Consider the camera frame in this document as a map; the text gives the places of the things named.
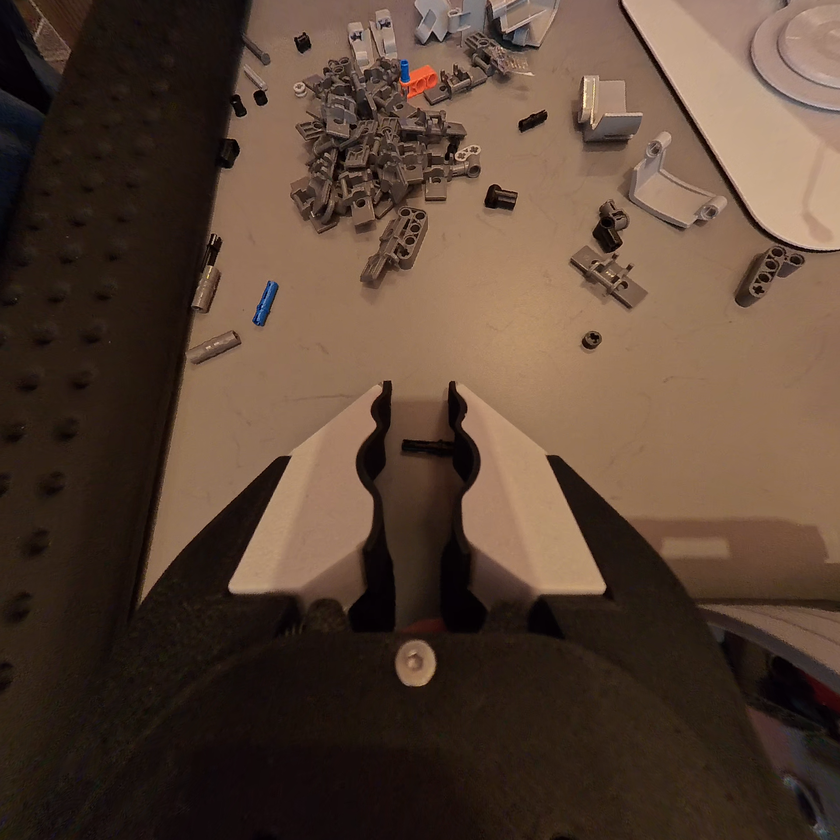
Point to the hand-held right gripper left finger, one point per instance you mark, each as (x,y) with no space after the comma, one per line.
(308,525)

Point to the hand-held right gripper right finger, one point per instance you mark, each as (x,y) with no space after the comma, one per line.
(525,525)

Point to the pale grey holed connector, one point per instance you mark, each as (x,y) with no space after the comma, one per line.
(361,44)
(387,36)

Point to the dark grey holed connector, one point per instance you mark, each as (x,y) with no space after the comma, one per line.
(487,54)

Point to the person's leg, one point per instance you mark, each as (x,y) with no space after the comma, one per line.
(16,144)

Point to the blue plastic pin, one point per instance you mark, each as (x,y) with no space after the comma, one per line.
(265,303)

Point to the black and grey connector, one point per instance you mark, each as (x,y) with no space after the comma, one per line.
(609,229)

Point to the grey perforated beam assembly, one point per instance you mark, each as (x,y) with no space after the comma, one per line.
(403,239)

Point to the black square connector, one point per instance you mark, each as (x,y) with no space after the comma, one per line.
(302,43)
(229,153)

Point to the heap of pale blue panels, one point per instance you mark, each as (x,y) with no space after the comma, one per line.
(518,23)

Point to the black round connector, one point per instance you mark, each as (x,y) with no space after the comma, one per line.
(501,197)

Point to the pile of grey clip plates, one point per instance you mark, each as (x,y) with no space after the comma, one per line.
(367,157)

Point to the black dimpled foam pad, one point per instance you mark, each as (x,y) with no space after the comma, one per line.
(118,262)

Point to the orange beam with blue pin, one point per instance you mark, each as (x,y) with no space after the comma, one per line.
(423,82)

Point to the pale grey angled panel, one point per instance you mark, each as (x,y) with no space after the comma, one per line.
(610,111)

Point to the grey plate with clips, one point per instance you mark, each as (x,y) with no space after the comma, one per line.
(604,275)
(439,95)

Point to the pale curved panel with pins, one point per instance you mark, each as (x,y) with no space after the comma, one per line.
(666,190)

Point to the white rounded tray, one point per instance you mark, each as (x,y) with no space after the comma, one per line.
(709,98)

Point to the small black pin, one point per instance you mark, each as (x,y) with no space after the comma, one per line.
(423,446)
(533,121)

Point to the clear plastic bit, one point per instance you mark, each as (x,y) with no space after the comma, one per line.
(517,65)

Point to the grey angled holed beam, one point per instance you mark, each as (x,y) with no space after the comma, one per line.
(764,279)

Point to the grey tube connector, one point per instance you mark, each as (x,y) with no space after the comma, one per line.
(214,347)

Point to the grey tube with black axle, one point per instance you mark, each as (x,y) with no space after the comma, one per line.
(207,285)

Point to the grey axle rod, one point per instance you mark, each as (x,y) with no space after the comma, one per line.
(256,50)

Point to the pale grey short rod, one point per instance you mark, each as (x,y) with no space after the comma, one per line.
(255,77)

